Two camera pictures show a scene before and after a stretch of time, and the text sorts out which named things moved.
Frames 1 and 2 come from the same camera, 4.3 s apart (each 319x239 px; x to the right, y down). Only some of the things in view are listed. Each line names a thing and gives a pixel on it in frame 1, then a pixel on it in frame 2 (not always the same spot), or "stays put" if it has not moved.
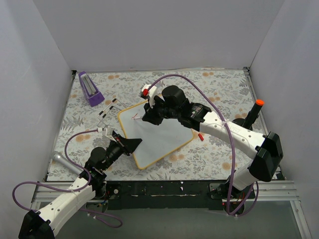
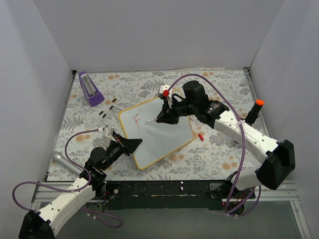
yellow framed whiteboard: x=157 y=141 stays put
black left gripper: x=122 y=146 stays put
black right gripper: x=151 y=114 to x=170 y=112
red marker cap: x=201 y=137 stays put
